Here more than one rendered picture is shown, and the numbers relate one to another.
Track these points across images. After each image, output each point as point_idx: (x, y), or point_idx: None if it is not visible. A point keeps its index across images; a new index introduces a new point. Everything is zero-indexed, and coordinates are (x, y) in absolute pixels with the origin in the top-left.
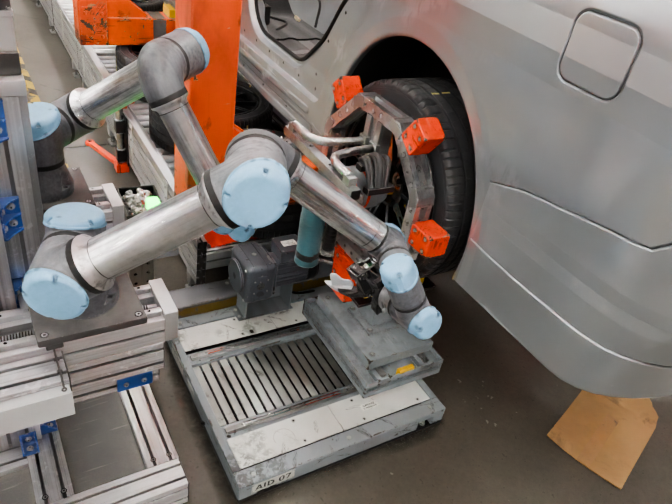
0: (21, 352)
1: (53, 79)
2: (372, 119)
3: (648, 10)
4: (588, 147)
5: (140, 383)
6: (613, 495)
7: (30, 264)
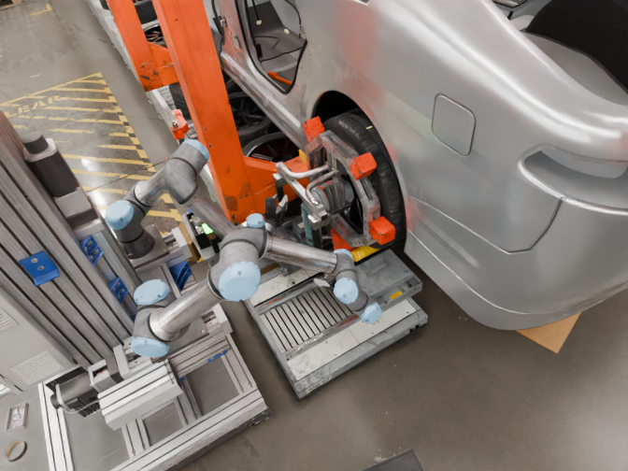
0: (146, 364)
1: (137, 109)
2: (330, 153)
3: (475, 100)
4: (460, 184)
5: (220, 355)
6: (551, 358)
7: None
